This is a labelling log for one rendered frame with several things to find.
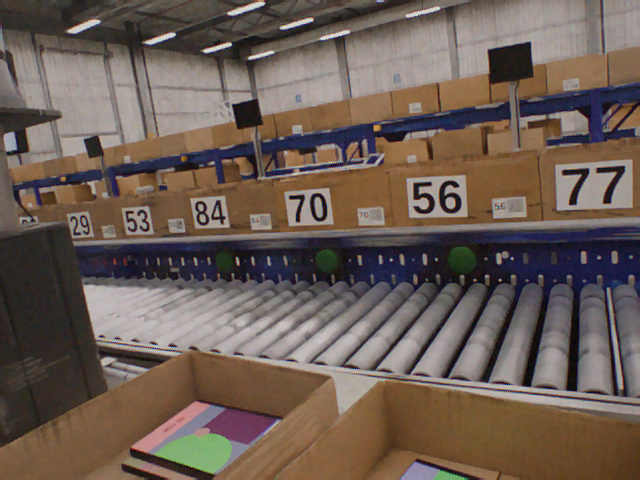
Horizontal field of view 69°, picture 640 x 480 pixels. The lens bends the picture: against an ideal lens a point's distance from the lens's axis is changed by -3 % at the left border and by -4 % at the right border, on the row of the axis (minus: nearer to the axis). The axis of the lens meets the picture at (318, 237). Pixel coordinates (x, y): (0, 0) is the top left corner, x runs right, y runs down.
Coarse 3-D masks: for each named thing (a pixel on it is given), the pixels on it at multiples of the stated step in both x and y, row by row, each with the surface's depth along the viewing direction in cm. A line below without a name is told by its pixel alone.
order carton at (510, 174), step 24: (408, 168) 130; (432, 168) 127; (456, 168) 124; (480, 168) 121; (504, 168) 118; (528, 168) 115; (480, 192) 122; (504, 192) 119; (528, 192) 116; (408, 216) 133; (480, 216) 123; (528, 216) 118
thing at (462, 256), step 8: (456, 248) 121; (464, 248) 120; (448, 256) 122; (456, 256) 121; (464, 256) 120; (472, 256) 119; (456, 264) 121; (464, 264) 120; (472, 264) 119; (464, 272) 121
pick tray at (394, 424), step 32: (416, 384) 56; (352, 416) 52; (384, 416) 58; (416, 416) 56; (448, 416) 54; (480, 416) 52; (512, 416) 49; (544, 416) 47; (576, 416) 45; (320, 448) 48; (352, 448) 52; (384, 448) 58; (416, 448) 57; (448, 448) 55; (480, 448) 52; (512, 448) 50; (544, 448) 48; (576, 448) 46; (608, 448) 44
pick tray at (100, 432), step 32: (192, 352) 76; (128, 384) 67; (160, 384) 72; (192, 384) 77; (224, 384) 73; (256, 384) 69; (288, 384) 65; (320, 384) 62; (64, 416) 60; (96, 416) 63; (128, 416) 67; (160, 416) 71; (288, 416) 53; (320, 416) 58; (0, 448) 54; (32, 448) 56; (64, 448) 59; (96, 448) 63; (128, 448) 67; (256, 448) 48; (288, 448) 52
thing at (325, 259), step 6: (324, 252) 140; (330, 252) 139; (318, 258) 141; (324, 258) 140; (330, 258) 139; (336, 258) 139; (318, 264) 142; (324, 264) 140; (330, 264) 139; (336, 264) 139; (324, 270) 141; (330, 270) 140
